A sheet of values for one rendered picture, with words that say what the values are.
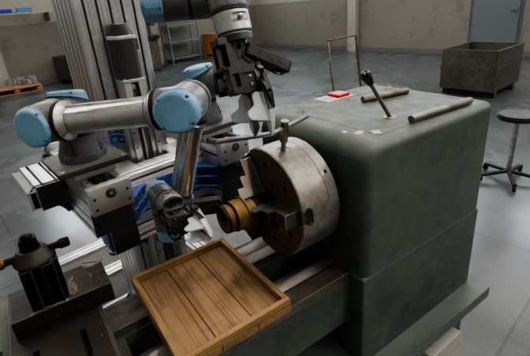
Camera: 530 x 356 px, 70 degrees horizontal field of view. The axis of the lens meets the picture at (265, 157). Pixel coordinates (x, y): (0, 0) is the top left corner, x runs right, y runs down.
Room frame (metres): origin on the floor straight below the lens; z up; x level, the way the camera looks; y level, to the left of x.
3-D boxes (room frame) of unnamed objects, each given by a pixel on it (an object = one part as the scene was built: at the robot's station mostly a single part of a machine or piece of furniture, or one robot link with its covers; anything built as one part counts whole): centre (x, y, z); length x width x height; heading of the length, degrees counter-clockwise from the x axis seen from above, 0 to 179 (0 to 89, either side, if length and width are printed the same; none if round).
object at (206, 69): (1.54, 0.23, 1.33); 0.13 x 0.12 x 0.14; 94
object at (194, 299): (0.82, 0.19, 0.88); 0.36 x 0.30 x 0.04; 33
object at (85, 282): (0.71, 0.50, 1.00); 0.20 x 0.10 x 0.05; 123
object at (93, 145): (1.22, 0.62, 1.21); 0.15 x 0.15 x 0.10
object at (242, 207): (0.88, 0.09, 1.08); 0.09 x 0.09 x 0.09; 33
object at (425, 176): (1.20, -0.37, 1.06); 0.59 x 0.48 x 0.39; 123
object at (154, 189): (1.04, 0.33, 1.07); 0.11 x 0.08 x 0.09; 33
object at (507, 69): (6.08, -3.59, 0.36); 1.05 x 0.88 x 0.72; 131
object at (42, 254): (0.70, 0.52, 1.13); 0.08 x 0.08 x 0.03
